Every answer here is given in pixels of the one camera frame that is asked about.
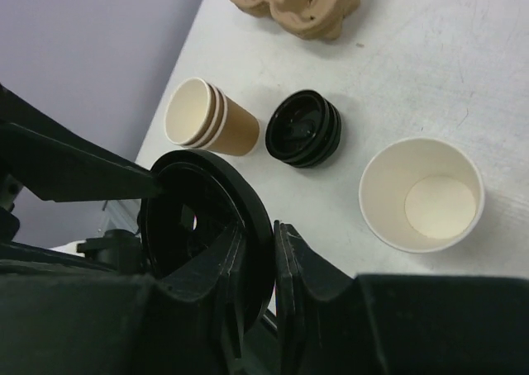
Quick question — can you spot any single brown paper cup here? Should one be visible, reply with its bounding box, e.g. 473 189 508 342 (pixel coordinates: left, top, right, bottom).
359 137 485 254

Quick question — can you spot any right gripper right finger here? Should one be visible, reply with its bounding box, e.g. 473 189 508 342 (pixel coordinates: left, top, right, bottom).
274 221 360 374

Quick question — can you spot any stack of black lids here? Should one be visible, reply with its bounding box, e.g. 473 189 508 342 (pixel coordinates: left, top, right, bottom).
264 90 342 169

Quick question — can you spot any black cup lid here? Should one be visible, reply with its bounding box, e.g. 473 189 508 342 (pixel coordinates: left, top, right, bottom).
138 150 275 330

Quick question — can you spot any brown cardboard cup carrier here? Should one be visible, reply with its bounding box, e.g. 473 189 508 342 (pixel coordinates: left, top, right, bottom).
230 0 360 40

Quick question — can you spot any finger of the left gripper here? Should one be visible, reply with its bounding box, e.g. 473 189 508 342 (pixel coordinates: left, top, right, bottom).
1 123 164 202

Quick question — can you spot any stack of brown paper cups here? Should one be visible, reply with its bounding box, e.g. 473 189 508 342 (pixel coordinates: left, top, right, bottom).
164 78 260 156

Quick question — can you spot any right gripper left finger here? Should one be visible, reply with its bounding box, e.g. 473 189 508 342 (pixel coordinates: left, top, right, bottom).
156 222 248 358

